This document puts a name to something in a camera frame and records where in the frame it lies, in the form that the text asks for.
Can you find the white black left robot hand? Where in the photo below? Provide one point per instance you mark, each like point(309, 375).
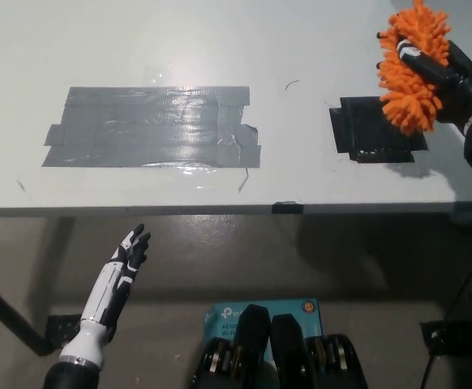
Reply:
point(104, 297)

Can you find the orange microfibre duster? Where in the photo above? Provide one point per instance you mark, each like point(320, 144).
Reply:
point(406, 101)

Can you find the teal router box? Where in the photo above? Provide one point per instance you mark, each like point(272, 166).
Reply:
point(228, 314)

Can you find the black tape patch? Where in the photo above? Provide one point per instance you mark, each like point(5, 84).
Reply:
point(366, 129)

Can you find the black table leg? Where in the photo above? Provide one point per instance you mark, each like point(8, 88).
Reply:
point(13, 320)

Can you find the grey duct tape patch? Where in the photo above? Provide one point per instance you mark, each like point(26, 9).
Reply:
point(151, 127)

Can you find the black robot body blocks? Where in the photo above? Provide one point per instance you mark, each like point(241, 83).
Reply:
point(286, 348)

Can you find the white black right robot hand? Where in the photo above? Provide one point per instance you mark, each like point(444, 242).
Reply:
point(463, 93)

